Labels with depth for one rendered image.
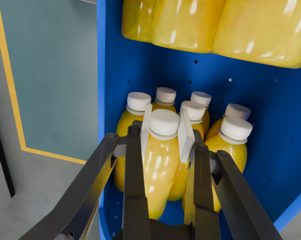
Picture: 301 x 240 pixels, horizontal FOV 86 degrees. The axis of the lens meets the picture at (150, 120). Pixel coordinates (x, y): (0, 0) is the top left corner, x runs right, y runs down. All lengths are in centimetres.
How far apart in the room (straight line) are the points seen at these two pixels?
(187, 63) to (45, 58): 140
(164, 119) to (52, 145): 189
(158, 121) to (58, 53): 142
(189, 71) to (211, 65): 4
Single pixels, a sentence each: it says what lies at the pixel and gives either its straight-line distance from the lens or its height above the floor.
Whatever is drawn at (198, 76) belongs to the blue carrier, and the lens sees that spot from 37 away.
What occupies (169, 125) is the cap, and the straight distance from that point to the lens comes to 20.
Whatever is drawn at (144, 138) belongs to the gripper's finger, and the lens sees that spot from 15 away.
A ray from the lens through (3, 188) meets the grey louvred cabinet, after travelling 272.
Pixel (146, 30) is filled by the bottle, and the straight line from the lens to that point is 22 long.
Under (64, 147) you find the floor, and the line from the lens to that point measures 199.
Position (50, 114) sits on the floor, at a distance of 182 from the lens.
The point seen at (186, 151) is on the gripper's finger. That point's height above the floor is 119.
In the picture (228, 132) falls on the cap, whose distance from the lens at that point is 25.
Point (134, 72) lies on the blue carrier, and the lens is 30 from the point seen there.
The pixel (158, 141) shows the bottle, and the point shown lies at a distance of 21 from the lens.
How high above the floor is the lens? 131
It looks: 62 degrees down
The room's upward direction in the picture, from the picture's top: 170 degrees counter-clockwise
